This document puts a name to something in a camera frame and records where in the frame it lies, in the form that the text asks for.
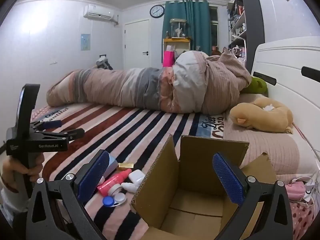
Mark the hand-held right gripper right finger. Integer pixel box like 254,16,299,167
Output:
212,152,293,240

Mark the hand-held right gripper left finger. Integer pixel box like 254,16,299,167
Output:
26,149,110,240

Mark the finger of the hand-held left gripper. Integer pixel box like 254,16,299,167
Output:
30,119,63,131
34,127,86,142

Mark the white and light blue bottle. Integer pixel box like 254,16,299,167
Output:
103,154,119,180

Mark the clear tape roll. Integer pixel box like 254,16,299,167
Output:
110,184,124,197

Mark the cardboard box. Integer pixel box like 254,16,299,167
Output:
131,134,278,240

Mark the person's left forearm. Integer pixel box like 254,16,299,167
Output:
0,186,28,229

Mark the person's left hand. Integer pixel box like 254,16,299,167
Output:
2,152,46,193

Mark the pink bottle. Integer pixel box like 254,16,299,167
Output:
97,168,132,197

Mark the contact lens case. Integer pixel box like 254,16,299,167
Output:
102,192,127,207

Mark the striped blanket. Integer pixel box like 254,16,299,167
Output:
29,102,227,240

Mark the white small bottle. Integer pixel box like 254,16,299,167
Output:
121,181,140,193

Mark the white earbud case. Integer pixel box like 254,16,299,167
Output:
128,169,146,184

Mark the pink power strip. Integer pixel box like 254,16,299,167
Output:
285,182,307,201

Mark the tan plush toy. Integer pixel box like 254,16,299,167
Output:
229,97,294,134

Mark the rolled pink grey quilt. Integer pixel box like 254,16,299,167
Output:
46,47,253,116

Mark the white charger plug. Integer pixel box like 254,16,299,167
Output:
303,177,316,194

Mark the pink dotted sheet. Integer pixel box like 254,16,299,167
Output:
287,194,318,240

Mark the green plush toy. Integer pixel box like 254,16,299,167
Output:
241,77,268,97

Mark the white door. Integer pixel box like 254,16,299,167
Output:
123,19,151,70

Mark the white air conditioner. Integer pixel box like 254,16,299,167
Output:
83,4,120,26

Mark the white storage rack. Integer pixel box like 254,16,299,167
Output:
232,45,247,66

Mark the pink gift bag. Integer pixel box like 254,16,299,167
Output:
163,45,177,68

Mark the white headboard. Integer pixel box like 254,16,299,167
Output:
249,36,320,162

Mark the yellow table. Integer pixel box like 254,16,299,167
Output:
163,37,193,67

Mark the window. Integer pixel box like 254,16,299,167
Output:
209,6,219,55

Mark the glass display case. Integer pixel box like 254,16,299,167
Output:
170,18,188,39

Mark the teal curtain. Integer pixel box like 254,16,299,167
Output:
162,0,212,56

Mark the black shelf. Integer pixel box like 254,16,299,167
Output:
226,0,266,73

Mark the wall poster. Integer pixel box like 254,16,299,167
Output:
80,33,91,51

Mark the round wall clock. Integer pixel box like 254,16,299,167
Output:
149,5,165,19

